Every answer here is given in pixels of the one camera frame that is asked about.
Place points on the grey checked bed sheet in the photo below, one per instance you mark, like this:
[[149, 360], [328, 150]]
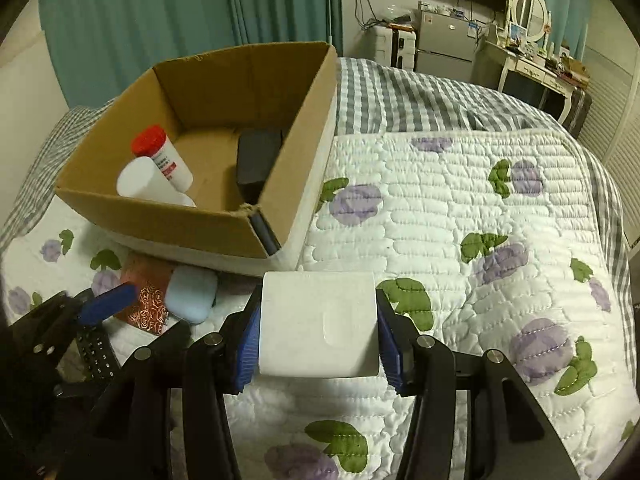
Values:
[[400, 95]]

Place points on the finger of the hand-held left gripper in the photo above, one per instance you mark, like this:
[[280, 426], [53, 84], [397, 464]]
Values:
[[107, 302]]

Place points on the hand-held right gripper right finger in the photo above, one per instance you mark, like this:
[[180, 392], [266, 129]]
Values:
[[389, 352]]

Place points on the red patterned box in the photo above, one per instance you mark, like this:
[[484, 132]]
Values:
[[150, 300]]

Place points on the white square box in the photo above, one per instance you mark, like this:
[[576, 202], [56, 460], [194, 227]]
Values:
[[317, 322]]

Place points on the brown suitcase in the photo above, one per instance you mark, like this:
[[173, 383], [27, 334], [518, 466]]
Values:
[[575, 110]]

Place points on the black remote control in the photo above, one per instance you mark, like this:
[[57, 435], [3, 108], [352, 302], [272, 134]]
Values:
[[97, 357]]

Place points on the light blue case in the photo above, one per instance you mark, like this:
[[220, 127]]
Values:
[[192, 292]]

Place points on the white louvered wardrobe door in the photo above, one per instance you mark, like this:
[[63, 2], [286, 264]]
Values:
[[612, 110]]

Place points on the brown cardboard box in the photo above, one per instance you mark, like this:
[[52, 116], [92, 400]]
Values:
[[215, 95]]

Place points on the white round vanity mirror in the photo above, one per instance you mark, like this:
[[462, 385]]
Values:
[[530, 12]]

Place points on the silver small fridge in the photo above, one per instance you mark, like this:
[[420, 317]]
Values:
[[445, 42]]

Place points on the white dressing table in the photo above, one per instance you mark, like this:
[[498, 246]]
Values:
[[530, 70]]

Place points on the white suitcase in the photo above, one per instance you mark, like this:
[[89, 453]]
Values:
[[392, 47]]

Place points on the white floral quilted blanket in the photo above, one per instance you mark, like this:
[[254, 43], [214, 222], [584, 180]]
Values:
[[450, 260]]

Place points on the black rectangular case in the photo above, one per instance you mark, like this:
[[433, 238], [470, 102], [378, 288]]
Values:
[[257, 160]]

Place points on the wide teal curtain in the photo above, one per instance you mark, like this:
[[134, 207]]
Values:
[[125, 10]]

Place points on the plain white bottle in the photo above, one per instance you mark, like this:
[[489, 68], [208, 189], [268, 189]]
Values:
[[145, 182]]

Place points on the small black flat box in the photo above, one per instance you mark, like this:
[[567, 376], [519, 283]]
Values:
[[265, 235]]

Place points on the red-capped white bottle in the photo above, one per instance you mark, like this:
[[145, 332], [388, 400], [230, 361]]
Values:
[[162, 155]]

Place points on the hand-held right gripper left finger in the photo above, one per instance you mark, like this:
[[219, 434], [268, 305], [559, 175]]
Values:
[[248, 347]]

